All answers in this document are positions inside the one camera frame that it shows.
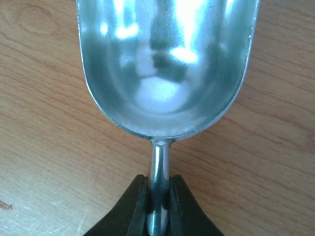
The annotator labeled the silver metal scoop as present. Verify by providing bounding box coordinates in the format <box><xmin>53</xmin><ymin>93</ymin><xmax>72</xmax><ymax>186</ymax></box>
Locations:
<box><xmin>76</xmin><ymin>0</ymin><xmax>259</xmax><ymax>236</ymax></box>

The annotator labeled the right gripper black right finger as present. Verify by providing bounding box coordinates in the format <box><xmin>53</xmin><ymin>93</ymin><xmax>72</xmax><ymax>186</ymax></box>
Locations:
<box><xmin>168</xmin><ymin>175</ymin><xmax>223</xmax><ymax>236</ymax></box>

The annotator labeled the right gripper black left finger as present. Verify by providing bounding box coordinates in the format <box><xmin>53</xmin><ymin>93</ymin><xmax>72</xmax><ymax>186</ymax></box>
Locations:
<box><xmin>85</xmin><ymin>175</ymin><xmax>149</xmax><ymax>236</ymax></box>

